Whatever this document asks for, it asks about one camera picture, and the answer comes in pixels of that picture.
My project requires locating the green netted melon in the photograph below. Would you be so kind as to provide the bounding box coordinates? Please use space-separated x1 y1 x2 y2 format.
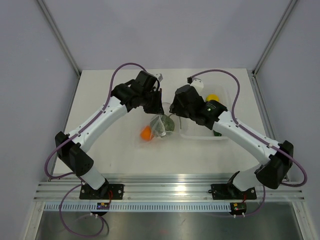
150 114 175 138

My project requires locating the clear zip top bag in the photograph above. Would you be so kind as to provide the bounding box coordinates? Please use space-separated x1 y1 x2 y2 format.
136 102 179 146

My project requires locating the green cucumber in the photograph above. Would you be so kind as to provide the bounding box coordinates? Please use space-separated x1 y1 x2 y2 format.
212 130 222 137

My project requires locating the orange fruit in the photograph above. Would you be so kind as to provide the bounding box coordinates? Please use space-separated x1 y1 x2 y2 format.
140 125 154 142

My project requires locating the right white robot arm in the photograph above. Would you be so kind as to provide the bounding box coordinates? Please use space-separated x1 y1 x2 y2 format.
169 84 293 198

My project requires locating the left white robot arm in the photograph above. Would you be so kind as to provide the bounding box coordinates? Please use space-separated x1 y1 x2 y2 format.
55 70 164 200

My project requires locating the yellow lemon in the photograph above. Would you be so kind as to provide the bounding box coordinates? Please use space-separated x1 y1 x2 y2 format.
205 94 220 102

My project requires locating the right small circuit board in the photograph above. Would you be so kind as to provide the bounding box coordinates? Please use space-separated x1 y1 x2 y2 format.
231 202 247 214

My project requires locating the small circuit board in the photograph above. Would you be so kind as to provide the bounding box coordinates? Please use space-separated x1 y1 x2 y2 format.
231 202 247 214
96 202 110 210

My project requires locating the left small circuit board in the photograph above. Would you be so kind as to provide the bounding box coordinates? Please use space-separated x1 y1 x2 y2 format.
96 202 110 210

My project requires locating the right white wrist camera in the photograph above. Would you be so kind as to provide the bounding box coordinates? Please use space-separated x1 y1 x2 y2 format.
187 77 204 95

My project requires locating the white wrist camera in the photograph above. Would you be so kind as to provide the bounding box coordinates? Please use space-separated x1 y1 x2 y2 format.
154 73 163 82
187 77 204 95

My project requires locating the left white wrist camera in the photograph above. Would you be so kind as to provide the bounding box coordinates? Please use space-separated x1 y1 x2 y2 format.
154 73 163 82

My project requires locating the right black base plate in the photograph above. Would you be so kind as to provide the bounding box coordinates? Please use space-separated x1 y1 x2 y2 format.
208 183 257 200

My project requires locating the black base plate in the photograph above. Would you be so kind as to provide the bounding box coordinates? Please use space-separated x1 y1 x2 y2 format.
79 183 125 200
208 183 257 200

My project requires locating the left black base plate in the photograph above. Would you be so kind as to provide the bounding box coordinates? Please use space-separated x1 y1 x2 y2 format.
79 183 125 200

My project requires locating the left aluminium frame post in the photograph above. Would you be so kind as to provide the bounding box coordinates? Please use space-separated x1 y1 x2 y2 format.
35 0 82 80

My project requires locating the aluminium frame post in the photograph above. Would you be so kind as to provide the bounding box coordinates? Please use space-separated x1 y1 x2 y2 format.
252 0 300 78
35 0 82 80

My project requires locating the aluminium rail front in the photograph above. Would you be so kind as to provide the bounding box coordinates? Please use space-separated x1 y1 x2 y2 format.
33 174 306 203

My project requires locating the right aluminium frame post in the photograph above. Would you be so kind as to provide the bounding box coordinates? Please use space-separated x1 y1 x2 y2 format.
252 0 300 78

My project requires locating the white slotted cable duct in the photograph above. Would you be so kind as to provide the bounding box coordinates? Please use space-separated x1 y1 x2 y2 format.
44 202 231 213

